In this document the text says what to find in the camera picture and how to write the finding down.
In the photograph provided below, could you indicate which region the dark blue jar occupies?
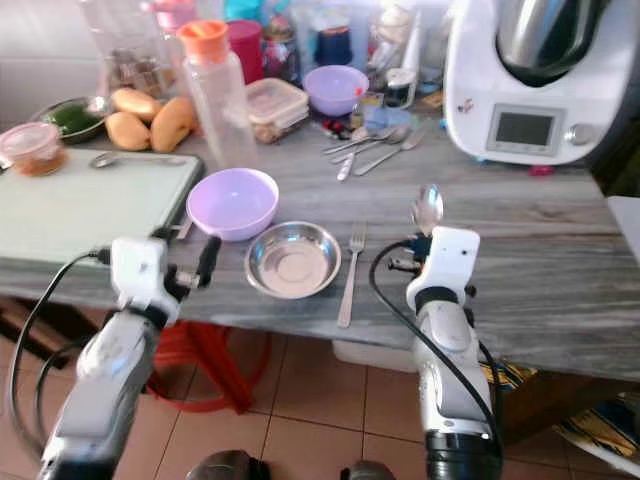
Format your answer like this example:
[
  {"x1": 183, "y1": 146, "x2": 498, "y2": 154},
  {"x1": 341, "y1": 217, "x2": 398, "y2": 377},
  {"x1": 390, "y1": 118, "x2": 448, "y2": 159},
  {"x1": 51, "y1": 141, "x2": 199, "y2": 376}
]
[{"x1": 312, "y1": 22, "x2": 355, "y2": 68}]

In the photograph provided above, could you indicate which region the white plastic box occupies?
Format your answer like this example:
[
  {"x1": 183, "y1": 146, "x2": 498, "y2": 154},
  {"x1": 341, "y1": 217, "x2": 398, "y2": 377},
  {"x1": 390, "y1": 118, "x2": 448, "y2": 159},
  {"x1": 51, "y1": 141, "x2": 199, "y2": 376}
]
[{"x1": 331, "y1": 339, "x2": 407, "y2": 374}]

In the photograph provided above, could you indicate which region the red-lidded round food tub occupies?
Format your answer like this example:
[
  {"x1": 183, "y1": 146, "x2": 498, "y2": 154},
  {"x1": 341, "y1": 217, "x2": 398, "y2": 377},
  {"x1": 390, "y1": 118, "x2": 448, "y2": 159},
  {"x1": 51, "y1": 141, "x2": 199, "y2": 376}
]
[{"x1": 0, "y1": 121, "x2": 65, "y2": 178}]

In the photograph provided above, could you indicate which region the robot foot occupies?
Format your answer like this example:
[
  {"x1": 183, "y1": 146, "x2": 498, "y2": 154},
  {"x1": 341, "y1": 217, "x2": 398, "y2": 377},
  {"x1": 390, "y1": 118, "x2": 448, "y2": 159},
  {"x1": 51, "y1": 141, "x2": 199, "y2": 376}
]
[
  {"x1": 186, "y1": 449, "x2": 257, "y2": 480},
  {"x1": 339, "y1": 459, "x2": 397, "y2": 480}
]

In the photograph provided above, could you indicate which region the striped woven cloth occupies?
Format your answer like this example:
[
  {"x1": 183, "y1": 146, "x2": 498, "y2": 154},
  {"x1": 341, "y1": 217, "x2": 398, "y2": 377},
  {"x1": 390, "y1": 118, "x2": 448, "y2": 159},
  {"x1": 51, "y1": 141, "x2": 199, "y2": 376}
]
[{"x1": 500, "y1": 360, "x2": 640, "y2": 473}]

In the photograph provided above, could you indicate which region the clear bottle with orange cap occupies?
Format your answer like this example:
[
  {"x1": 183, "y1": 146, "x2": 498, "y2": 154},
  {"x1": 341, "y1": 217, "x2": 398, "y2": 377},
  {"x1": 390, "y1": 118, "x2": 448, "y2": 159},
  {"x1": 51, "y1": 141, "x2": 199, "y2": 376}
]
[{"x1": 175, "y1": 17, "x2": 259, "y2": 172}]

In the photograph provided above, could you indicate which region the clear square food container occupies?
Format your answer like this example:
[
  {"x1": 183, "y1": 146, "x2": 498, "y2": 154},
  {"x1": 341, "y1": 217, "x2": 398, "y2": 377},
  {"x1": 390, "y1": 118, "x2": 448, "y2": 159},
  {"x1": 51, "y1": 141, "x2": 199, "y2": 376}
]
[{"x1": 244, "y1": 77, "x2": 310, "y2": 144}]

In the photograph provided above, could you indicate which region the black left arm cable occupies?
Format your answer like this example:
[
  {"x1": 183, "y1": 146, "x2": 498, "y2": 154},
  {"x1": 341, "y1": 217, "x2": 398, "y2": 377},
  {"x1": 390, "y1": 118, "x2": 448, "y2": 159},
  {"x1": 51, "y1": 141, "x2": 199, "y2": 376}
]
[{"x1": 7, "y1": 249, "x2": 114, "y2": 463}]

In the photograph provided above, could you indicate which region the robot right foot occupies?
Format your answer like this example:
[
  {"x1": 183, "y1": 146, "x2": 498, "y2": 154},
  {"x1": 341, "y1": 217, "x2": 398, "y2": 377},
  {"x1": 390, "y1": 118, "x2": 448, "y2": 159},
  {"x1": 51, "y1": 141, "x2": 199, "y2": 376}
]
[{"x1": 339, "y1": 459, "x2": 397, "y2": 480}]

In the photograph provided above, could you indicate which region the large purple plastic bowl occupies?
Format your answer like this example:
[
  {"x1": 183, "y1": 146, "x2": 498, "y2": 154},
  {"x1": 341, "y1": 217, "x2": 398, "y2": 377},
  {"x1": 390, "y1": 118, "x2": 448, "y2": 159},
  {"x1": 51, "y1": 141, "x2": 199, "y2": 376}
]
[{"x1": 186, "y1": 167, "x2": 280, "y2": 243}]

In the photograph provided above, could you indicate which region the pale green cutting board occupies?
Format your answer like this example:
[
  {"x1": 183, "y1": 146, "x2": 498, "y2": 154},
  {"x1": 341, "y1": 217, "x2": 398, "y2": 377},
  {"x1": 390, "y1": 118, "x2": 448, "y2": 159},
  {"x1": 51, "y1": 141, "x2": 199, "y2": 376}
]
[{"x1": 0, "y1": 149, "x2": 205, "y2": 267}]

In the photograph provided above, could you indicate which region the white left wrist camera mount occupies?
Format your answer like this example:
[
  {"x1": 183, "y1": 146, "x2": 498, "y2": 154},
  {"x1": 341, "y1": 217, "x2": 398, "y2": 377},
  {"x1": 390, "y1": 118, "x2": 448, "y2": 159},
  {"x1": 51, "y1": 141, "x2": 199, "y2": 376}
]
[{"x1": 110, "y1": 236, "x2": 179, "y2": 323}]

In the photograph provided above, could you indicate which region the slim steel spoon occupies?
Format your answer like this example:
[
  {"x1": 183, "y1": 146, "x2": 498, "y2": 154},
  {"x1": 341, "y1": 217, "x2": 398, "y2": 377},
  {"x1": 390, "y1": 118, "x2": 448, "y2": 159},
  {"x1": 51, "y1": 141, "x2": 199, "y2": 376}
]
[{"x1": 87, "y1": 151, "x2": 190, "y2": 169}]

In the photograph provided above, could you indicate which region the stainless steel bowl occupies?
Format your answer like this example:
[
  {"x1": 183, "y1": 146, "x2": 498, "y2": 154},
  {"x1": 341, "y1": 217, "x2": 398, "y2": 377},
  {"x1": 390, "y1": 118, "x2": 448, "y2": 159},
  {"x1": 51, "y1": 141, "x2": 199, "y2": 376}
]
[{"x1": 244, "y1": 220, "x2": 344, "y2": 300}]

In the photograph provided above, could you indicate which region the steel fork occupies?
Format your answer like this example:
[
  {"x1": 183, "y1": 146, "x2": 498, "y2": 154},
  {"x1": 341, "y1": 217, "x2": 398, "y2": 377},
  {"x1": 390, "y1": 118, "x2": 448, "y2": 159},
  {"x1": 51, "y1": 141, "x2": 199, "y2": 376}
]
[{"x1": 336, "y1": 222, "x2": 367, "y2": 330}]

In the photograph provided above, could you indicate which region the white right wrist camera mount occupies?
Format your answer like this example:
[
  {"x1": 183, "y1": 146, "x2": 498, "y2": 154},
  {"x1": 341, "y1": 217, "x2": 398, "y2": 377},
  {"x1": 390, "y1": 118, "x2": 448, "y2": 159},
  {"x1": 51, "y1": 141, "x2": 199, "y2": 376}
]
[{"x1": 418, "y1": 226, "x2": 482, "y2": 301}]

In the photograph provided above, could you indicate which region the small purple plastic bowl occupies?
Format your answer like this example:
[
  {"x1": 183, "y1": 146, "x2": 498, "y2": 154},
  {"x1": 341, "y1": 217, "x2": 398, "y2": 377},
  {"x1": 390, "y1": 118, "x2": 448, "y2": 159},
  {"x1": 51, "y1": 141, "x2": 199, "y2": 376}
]
[{"x1": 302, "y1": 64, "x2": 370, "y2": 118}]

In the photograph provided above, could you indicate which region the steel table knife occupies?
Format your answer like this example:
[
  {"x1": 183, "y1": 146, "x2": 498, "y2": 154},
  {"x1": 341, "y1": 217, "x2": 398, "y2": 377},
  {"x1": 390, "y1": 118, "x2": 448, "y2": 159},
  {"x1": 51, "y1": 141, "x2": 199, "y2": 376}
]
[{"x1": 336, "y1": 148, "x2": 359, "y2": 183}]

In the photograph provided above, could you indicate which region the red plastic stool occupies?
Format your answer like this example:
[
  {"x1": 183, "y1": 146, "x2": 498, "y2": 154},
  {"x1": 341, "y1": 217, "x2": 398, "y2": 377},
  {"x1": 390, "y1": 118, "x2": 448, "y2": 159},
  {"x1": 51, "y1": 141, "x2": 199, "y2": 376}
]
[{"x1": 148, "y1": 320, "x2": 273, "y2": 414}]

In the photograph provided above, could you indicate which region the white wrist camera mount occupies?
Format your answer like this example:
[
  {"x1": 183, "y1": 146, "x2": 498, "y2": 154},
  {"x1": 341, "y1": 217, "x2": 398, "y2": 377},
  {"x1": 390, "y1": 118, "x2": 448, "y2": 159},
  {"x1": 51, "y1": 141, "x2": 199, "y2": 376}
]
[
  {"x1": 110, "y1": 236, "x2": 179, "y2": 323},
  {"x1": 418, "y1": 226, "x2": 482, "y2": 301}
]

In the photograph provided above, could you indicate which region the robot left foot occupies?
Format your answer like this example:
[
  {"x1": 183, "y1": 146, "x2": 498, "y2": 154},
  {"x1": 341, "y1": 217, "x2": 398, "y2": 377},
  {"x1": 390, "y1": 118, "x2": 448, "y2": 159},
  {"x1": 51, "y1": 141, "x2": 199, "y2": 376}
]
[{"x1": 186, "y1": 449, "x2": 257, "y2": 480}]

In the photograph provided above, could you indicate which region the dark glass jar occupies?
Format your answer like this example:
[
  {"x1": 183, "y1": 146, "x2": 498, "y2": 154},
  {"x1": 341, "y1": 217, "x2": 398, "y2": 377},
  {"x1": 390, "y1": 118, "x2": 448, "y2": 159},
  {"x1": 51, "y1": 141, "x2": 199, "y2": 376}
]
[{"x1": 261, "y1": 14, "x2": 299, "y2": 85}]

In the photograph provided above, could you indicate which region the white kitchen cooking machine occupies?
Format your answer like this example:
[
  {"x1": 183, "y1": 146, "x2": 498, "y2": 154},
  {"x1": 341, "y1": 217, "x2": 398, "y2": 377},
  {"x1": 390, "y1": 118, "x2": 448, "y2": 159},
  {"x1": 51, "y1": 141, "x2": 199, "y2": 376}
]
[{"x1": 442, "y1": 0, "x2": 624, "y2": 167}]

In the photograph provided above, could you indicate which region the bottle with pink cap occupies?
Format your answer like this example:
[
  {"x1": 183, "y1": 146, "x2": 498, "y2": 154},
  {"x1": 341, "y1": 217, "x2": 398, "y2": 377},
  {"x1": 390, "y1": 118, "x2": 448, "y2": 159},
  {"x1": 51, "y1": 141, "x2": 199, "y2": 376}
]
[{"x1": 150, "y1": 0, "x2": 199, "y2": 33}]

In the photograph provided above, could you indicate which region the dish with green contents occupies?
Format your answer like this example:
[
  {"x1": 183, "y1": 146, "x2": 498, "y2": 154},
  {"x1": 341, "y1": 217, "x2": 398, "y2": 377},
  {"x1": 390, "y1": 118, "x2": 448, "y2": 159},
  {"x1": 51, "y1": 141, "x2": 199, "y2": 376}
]
[{"x1": 34, "y1": 96, "x2": 113, "y2": 142}]

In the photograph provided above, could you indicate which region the dark red cup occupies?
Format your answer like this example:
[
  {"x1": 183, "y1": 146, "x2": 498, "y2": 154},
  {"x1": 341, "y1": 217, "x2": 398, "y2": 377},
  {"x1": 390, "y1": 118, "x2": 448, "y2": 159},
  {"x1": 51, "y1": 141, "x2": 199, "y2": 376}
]
[{"x1": 225, "y1": 18, "x2": 265, "y2": 85}]

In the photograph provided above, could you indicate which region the large steel spoon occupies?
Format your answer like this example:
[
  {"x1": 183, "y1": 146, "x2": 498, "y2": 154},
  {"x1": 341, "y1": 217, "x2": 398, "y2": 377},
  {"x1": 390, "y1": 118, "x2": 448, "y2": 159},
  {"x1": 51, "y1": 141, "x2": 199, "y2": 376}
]
[{"x1": 410, "y1": 183, "x2": 445, "y2": 237}]

